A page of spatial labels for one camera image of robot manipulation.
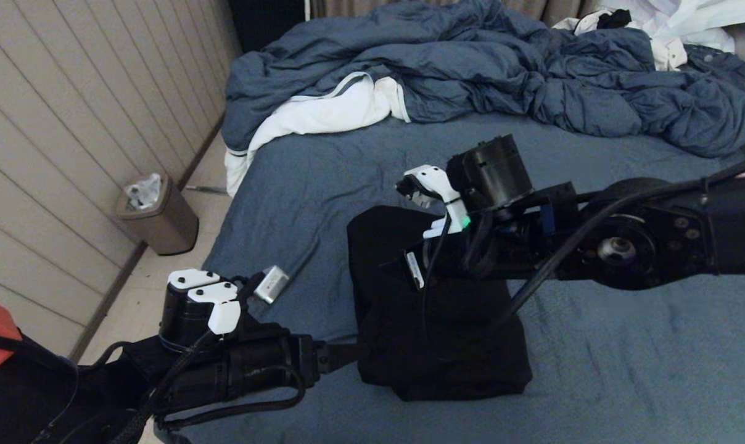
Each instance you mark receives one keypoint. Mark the beige curtain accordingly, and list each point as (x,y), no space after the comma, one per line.
(551,9)

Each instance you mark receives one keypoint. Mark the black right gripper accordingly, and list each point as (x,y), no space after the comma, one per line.
(508,243)

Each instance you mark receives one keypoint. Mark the white clothes pile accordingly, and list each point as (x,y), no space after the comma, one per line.
(641,9)

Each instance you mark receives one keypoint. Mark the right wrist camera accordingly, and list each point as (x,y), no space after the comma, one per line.
(471,179)

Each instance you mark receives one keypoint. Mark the blue bed sheet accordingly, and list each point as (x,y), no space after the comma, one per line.
(625,357)

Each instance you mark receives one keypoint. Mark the cream garment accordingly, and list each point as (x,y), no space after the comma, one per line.
(671,55)

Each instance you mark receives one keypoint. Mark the black zip hoodie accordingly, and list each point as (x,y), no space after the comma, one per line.
(446,333)

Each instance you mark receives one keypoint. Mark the small black garment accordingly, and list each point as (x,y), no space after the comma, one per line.
(616,17)

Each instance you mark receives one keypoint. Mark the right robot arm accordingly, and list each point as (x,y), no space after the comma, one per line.
(668,240)

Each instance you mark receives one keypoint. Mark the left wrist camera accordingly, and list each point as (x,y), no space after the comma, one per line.
(212,305)

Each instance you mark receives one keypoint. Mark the black furniture piece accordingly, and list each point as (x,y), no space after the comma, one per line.
(267,18)

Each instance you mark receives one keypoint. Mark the grey metal rod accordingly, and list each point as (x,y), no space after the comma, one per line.
(206,187)

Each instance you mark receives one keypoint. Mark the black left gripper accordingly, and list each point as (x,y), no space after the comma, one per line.
(237,367)

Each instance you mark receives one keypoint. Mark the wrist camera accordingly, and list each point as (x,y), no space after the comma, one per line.
(471,179)
(212,305)

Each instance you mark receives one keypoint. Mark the rumpled blue duvet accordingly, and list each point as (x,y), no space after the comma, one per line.
(471,61)

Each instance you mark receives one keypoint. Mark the white plastic bin liner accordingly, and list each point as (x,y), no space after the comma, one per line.
(143,192)

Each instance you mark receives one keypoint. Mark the brown trash bin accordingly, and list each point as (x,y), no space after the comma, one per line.
(169,222)

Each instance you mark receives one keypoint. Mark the blue denim garment with buttons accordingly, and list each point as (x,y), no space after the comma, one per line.
(724,61)

